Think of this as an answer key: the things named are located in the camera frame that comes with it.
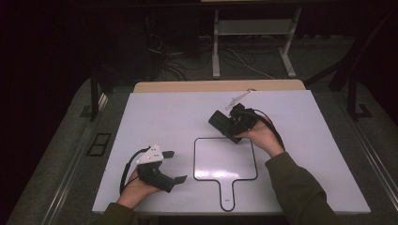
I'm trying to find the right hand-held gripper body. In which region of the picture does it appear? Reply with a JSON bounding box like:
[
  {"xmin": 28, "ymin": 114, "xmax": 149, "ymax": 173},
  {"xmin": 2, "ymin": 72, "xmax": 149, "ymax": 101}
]
[{"xmin": 224, "ymin": 88, "xmax": 261, "ymax": 136}]

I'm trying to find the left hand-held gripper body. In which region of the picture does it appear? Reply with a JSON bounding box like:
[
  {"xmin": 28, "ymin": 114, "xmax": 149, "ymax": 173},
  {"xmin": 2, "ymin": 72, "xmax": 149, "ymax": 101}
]
[{"xmin": 136, "ymin": 143, "xmax": 176, "ymax": 193}]

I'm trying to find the black whiteboard eraser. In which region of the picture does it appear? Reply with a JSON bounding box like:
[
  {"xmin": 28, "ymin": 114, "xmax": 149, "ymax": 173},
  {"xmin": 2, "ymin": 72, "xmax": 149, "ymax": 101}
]
[{"xmin": 208, "ymin": 110, "xmax": 238, "ymax": 142}]

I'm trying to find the small whiteboard with handle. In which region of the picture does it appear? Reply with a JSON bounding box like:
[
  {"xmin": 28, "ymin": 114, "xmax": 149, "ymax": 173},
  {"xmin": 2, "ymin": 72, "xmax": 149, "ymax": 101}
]
[{"xmin": 192, "ymin": 136, "xmax": 258, "ymax": 213}]

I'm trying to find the person's left hand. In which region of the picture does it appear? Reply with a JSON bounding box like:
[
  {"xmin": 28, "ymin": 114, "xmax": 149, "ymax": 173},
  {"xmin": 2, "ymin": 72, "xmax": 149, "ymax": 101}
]
[{"xmin": 115, "ymin": 167, "xmax": 162, "ymax": 210}]

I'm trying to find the person's right hand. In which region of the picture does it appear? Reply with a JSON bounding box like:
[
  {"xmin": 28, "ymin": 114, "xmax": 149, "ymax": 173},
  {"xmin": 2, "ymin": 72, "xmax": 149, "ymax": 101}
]
[{"xmin": 236, "ymin": 115, "xmax": 285, "ymax": 158}]

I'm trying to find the wooden table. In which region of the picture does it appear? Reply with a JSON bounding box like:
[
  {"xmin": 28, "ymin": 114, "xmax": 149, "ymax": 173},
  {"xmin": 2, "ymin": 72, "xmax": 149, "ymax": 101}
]
[{"xmin": 133, "ymin": 79, "xmax": 307, "ymax": 94}]

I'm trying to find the large white board sheet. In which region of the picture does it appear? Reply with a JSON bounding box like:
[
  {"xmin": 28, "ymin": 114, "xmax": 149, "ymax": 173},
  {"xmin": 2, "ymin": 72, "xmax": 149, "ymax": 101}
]
[{"xmin": 92, "ymin": 89, "xmax": 372, "ymax": 216}]

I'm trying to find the white metal stand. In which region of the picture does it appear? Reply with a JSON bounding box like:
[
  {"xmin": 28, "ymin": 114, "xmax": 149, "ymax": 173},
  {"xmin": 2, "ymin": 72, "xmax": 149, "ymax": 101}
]
[{"xmin": 211, "ymin": 7, "xmax": 303, "ymax": 79}]

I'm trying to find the black metal stand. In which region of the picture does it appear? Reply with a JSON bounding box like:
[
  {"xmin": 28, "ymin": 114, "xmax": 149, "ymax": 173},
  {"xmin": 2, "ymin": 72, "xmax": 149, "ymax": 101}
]
[
  {"xmin": 328, "ymin": 8, "xmax": 398, "ymax": 122},
  {"xmin": 88, "ymin": 67, "xmax": 109, "ymax": 123}
]

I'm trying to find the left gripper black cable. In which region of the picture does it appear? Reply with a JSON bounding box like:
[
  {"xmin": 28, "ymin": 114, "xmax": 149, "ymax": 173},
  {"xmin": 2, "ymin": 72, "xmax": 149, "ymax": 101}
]
[{"xmin": 119, "ymin": 146, "xmax": 151, "ymax": 195}]

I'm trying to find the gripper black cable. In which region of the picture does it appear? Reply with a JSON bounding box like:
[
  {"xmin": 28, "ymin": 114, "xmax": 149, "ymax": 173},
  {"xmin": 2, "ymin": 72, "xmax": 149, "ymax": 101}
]
[
  {"xmin": 119, "ymin": 146, "xmax": 151, "ymax": 195},
  {"xmin": 253, "ymin": 108, "xmax": 286, "ymax": 152}
]

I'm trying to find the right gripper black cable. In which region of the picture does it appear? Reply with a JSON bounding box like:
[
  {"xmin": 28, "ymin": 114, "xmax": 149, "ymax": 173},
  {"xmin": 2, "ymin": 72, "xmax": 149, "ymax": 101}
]
[{"xmin": 253, "ymin": 108, "xmax": 286, "ymax": 152}]

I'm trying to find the white floor cable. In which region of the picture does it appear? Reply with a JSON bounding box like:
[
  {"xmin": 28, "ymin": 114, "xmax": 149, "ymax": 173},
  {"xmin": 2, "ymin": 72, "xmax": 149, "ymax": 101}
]
[{"xmin": 227, "ymin": 47, "xmax": 276, "ymax": 81}]

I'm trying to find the black rectangular floor frame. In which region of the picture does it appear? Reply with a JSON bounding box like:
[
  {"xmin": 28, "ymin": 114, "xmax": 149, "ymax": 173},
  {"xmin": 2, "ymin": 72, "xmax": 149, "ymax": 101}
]
[{"xmin": 86, "ymin": 132, "xmax": 113, "ymax": 158}]

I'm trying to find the bundle of dark cables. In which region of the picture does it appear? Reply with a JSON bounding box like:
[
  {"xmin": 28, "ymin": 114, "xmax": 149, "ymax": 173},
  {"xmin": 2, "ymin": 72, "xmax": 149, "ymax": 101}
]
[{"xmin": 145, "ymin": 15, "xmax": 217, "ymax": 83}]

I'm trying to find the aluminium floor rail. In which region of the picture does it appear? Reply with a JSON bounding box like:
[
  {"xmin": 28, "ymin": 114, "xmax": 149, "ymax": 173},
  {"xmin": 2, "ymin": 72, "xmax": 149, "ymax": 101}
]
[
  {"xmin": 40, "ymin": 93, "xmax": 110, "ymax": 225},
  {"xmin": 349, "ymin": 120, "xmax": 398, "ymax": 204}
]

